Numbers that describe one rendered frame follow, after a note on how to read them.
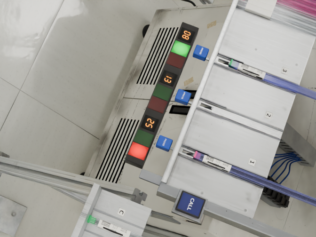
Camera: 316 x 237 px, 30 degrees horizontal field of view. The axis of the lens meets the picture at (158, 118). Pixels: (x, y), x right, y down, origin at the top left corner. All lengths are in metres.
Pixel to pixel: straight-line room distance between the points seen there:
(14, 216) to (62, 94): 0.41
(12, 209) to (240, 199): 0.84
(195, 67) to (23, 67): 0.52
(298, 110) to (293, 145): 0.14
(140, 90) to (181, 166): 0.71
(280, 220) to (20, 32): 0.94
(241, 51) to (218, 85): 0.10
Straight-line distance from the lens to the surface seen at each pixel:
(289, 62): 1.33
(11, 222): 1.86
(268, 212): 1.70
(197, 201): 1.17
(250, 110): 1.28
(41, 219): 1.93
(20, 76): 1.83
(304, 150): 1.73
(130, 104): 1.91
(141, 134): 1.25
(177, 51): 1.31
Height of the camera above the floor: 1.56
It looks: 46 degrees down
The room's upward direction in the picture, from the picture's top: 96 degrees clockwise
